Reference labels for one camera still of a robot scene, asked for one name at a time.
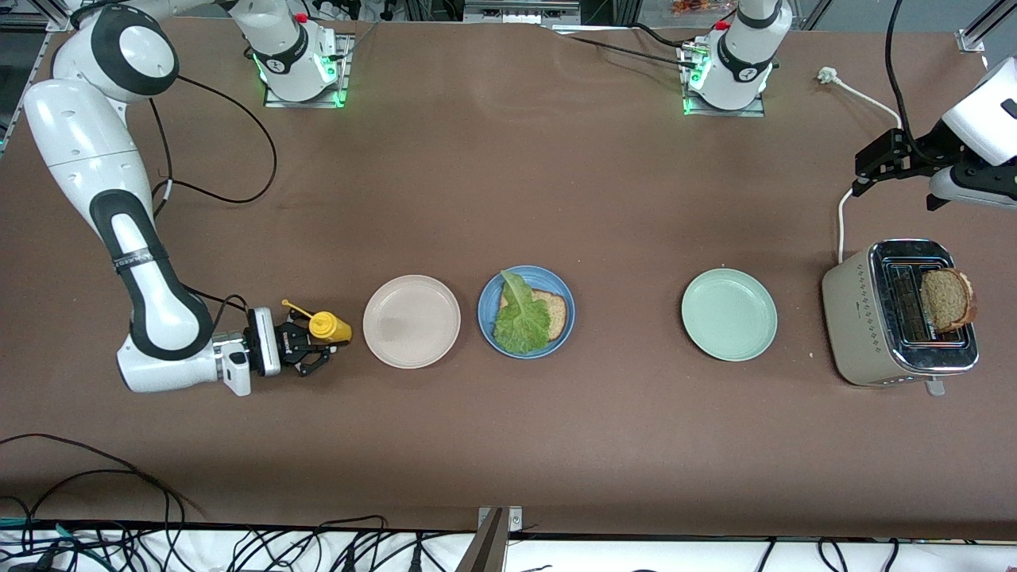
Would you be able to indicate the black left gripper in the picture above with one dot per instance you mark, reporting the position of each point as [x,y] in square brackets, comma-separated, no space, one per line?
[926,156]

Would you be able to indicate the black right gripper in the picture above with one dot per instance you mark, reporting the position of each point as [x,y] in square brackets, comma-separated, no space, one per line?
[288,344]

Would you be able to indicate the yellow squeeze sauce bottle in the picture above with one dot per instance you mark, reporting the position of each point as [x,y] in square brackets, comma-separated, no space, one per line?
[330,326]

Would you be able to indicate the brown bread slice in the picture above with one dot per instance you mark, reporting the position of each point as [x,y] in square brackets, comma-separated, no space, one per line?
[947,300]
[558,314]

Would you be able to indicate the green lettuce leaf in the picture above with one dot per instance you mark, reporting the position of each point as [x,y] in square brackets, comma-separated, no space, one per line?
[520,326]

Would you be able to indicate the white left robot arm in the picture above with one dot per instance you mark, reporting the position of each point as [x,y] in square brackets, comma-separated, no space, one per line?
[739,63]

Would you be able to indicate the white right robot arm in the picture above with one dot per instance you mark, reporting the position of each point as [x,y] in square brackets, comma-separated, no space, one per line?
[87,159]

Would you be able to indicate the beige round plate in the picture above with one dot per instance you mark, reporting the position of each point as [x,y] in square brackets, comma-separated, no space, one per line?
[411,322]

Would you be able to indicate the blue round plate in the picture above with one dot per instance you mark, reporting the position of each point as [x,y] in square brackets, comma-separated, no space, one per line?
[489,306]

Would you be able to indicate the light green round plate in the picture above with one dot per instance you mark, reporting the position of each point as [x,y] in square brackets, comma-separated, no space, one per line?
[729,314]

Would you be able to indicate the beige and chrome toaster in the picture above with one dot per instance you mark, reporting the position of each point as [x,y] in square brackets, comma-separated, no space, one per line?
[854,318]

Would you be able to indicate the orange patterned packet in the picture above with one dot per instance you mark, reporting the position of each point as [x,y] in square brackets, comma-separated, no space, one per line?
[699,6]

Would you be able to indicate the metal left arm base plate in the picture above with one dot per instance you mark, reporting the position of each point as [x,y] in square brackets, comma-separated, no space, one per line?
[751,112]

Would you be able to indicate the aluminium frame rail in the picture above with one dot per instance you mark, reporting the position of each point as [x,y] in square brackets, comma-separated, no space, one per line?
[36,71]
[981,28]

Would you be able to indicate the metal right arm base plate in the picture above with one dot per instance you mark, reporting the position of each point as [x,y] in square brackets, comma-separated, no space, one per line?
[274,100]

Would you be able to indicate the aluminium post with bracket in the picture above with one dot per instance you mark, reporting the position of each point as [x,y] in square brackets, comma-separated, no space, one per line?
[489,548]

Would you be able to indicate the grey metal frame bar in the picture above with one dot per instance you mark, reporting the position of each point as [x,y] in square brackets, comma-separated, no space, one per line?
[516,12]

